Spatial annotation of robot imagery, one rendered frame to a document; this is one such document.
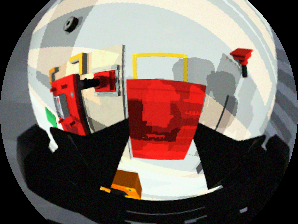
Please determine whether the green flat diamond-shaped patch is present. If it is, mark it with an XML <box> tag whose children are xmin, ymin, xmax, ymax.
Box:
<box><xmin>45</xmin><ymin>107</ymin><xmax>59</xmax><ymax>128</ymax></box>

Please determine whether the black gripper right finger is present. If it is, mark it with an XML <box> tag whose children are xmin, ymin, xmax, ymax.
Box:
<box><xmin>193</xmin><ymin>123</ymin><xmax>267</xmax><ymax>190</ymax></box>

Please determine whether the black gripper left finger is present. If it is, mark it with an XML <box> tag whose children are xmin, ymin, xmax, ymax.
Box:
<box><xmin>49</xmin><ymin>117</ymin><xmax>130</xmax><ymax>189</ymax></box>

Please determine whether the yellow rectangular outline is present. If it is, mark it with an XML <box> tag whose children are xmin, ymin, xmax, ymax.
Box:
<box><xmin>132</xmin><ymin>52</ymin><xmax>188</xmax><ymax>83</ymax></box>

